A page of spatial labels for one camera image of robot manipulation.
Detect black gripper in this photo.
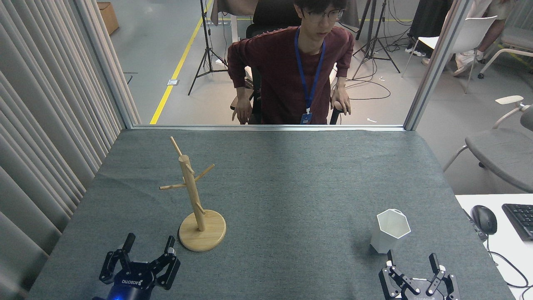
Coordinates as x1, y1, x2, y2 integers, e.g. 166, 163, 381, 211
92, 233, 181, 300
378, 250, 461, 300

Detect white hexagonal cup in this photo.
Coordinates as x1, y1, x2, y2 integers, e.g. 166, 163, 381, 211
371, 209, 411, 254

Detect wooden cup rack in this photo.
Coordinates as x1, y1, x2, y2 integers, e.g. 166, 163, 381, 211
159, 136, 227, 252

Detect person's right hand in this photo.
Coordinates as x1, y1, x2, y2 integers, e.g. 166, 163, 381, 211
232, 94, 253, 124

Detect person's left hand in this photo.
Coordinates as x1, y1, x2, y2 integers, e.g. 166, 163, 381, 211
331, 87, 351, 116

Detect black computer mouse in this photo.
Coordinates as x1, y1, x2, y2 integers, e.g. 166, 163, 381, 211
471, 205, 498, 235

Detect white desk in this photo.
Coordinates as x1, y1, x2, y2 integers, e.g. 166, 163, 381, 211
455, 194, 533, 300

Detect black keyboard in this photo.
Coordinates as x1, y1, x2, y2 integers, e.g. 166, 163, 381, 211
502, 203, 533, 242

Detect grey felt table cover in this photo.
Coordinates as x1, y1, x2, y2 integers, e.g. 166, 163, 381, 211
27, 128, 515, 300

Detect grey chair with white armrest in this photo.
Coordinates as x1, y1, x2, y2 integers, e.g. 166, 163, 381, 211
442, 95, 533, 193

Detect beige pleated curtain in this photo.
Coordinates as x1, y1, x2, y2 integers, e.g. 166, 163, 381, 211
0, 0, 142, 300

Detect background person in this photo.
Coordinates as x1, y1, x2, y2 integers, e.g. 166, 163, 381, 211
406, 0, 453, 57
421, 0, 515, 78

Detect black tripod stand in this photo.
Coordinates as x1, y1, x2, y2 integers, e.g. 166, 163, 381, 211
352, 0, 401, 80
188, 0, 229, 96

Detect white-legged covered desk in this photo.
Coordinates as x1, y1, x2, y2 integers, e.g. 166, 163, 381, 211
210, 0, 257, 67

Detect cardboard box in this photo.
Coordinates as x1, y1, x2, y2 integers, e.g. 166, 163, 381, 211
97, 2, 120, 35

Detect white plastic chair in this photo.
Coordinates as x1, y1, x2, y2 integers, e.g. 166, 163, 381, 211
402, 15, 498, 94

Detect black-framed glasses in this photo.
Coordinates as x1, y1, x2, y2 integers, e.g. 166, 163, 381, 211
306, 9, 344, 22

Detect black office chair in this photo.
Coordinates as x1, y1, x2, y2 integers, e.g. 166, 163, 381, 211
230, 0, 346, 125

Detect silver frame rail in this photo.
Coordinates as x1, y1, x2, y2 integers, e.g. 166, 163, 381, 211
132, 124, 405, 132

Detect silver frame post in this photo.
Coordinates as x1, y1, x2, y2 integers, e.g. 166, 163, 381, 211
404, 0, 473, 131
73, 0, 138, 129

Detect blue lanyard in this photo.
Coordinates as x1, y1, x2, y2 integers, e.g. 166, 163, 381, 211
294, 27, 326, 114

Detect grey chair with white frame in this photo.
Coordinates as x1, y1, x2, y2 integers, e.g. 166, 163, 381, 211
478, 0, 533, 80

